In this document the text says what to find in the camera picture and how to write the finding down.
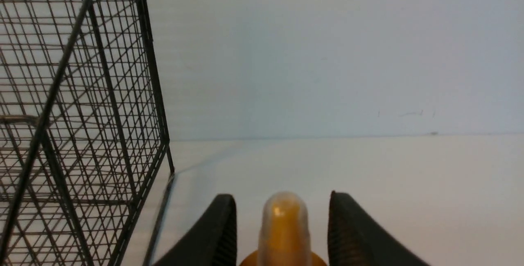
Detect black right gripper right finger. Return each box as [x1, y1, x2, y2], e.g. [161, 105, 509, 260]
[327, 191, 428, 266]

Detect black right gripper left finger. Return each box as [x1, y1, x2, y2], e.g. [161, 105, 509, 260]
[154, 194, 237, 266]

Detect red chili sauce bottle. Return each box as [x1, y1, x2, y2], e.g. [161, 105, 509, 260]
[240, 191, 326, 266]

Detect black wire mesh rack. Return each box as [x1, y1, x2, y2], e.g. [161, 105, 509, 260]
[1, 0, 169, 266]

